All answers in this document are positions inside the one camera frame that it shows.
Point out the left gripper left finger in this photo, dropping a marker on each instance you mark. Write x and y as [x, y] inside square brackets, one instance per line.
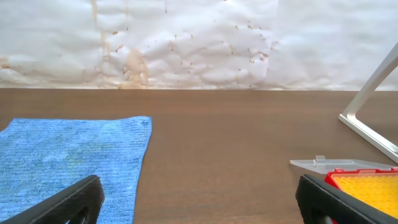
[74, 199]

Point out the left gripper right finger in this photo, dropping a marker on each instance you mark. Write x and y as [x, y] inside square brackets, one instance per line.
[323, 202]

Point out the blue cloth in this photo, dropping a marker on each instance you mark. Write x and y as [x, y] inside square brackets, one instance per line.
[68, 155]

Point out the red and yellow tip box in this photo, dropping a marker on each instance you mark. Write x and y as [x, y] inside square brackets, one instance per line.
[373, 189]

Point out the white and blue stand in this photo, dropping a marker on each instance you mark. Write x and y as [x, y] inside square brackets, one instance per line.
[367, 91]

